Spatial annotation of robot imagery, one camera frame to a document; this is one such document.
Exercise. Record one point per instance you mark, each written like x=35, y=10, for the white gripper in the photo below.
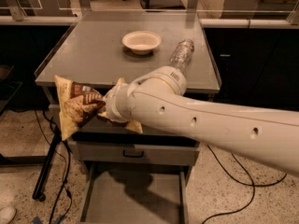
x=112, y=106

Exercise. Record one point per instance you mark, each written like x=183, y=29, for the brown chip bag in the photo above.
x=78, y=104

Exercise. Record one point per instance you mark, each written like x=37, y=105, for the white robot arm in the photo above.
x=267, y=136

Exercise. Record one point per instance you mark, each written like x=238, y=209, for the grey top drawer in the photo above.
x=97, y=125

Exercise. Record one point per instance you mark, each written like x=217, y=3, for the grey middle drawer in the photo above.
x=134, y=148

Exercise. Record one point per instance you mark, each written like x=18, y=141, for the grey open bottom drawer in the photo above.
x=124, y=193

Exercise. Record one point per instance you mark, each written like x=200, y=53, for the white paper bowl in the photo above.
x=141, y=42

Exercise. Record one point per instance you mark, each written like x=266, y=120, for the clear plastic water bottle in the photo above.
x=182, y=55

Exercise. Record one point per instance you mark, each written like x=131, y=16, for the black table leg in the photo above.
x=38, y=193

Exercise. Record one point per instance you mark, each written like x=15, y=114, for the white shoe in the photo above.
x=7, y=214

